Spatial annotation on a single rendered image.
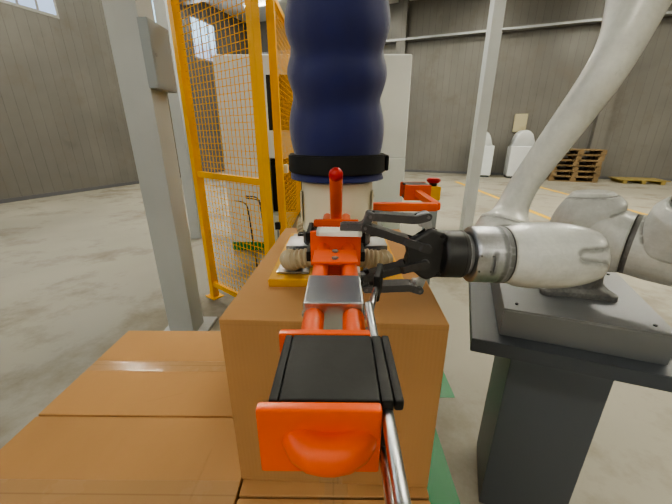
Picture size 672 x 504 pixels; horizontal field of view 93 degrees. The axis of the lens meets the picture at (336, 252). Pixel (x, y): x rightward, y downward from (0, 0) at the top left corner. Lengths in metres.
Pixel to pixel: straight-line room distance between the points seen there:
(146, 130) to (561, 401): 2.11
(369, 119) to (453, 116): 11.71
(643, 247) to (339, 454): 0.91
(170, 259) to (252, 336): 1.61
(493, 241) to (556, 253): 0.09
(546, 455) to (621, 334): 0.51
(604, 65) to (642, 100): 12.51
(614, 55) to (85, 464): 1.29
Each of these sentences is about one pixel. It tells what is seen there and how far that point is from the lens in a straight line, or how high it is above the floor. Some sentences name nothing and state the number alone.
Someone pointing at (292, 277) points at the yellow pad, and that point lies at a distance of 0.69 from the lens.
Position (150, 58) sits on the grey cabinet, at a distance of 2.02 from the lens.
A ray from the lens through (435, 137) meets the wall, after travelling 12.41.
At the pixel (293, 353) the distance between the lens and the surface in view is 0.25.
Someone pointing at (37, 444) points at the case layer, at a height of 0.54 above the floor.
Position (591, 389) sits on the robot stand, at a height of 0.58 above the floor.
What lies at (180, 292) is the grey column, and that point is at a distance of 2.24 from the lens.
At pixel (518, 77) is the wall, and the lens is 12.56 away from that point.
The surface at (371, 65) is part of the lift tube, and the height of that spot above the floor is 1.37.
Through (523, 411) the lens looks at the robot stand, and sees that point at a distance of 1.24.
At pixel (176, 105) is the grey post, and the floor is 1.57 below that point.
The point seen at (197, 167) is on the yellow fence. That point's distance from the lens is 2.55.
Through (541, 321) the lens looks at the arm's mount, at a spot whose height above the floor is 0.81.
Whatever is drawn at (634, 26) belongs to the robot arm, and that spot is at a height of 1.40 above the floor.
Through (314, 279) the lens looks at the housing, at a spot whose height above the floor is 1.09.
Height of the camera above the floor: 1.25
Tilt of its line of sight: 20 degrees down
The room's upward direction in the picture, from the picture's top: straight up
